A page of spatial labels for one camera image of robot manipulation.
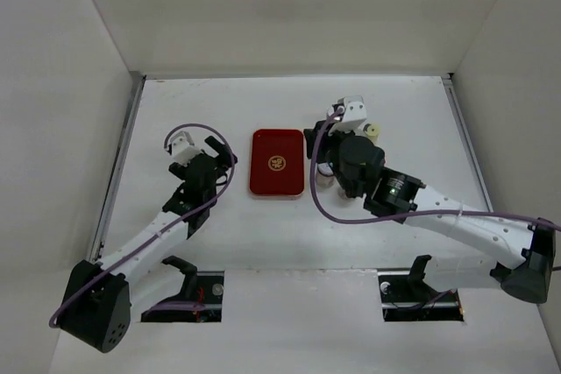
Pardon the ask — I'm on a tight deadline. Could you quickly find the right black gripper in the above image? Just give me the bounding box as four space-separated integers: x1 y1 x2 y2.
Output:
305 119 359 197

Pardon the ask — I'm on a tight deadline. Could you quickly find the blue lid spice jar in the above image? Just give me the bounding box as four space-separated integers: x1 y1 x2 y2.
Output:
337 187 356 203
315 163 336 188

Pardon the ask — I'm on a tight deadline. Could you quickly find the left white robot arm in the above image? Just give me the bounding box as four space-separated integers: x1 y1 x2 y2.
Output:
49 131 238 353

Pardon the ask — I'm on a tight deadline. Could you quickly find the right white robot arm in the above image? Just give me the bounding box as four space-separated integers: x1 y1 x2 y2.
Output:
303 121 559 304

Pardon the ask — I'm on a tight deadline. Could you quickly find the red rectangular tray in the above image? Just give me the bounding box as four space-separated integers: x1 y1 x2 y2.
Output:
249 129 305 197

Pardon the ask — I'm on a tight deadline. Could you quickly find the yellow lid squeeze bottle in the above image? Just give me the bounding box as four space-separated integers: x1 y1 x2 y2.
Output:
361 123 380 145

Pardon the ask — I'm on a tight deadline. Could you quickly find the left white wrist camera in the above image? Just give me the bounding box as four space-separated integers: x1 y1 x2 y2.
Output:
169 131 201 166

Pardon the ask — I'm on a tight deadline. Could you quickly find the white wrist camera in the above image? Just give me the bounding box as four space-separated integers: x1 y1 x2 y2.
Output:
327 95 367 135
169 131 201 166

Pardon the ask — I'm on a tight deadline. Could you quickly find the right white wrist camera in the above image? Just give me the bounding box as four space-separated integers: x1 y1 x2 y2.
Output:
327 95 367 135

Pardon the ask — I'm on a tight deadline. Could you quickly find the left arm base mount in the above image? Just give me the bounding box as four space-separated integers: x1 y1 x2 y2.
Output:
140 256 225 323

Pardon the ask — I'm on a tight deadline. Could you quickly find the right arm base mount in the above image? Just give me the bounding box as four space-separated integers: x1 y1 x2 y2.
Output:
377 255 464 322

